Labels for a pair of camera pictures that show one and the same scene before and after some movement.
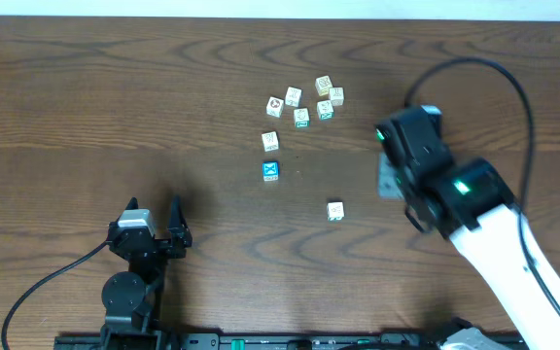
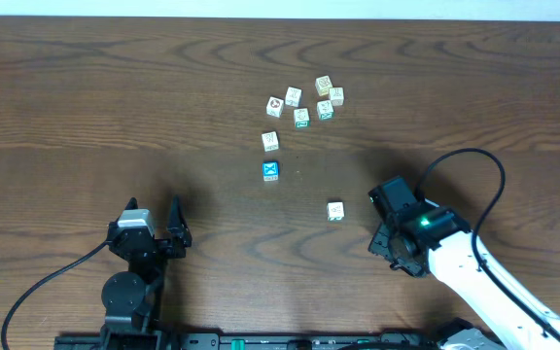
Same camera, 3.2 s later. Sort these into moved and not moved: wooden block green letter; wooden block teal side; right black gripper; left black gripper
Moved: right black gripper
Not moved: wooden block teal side; left black gripper; wooden block green letter
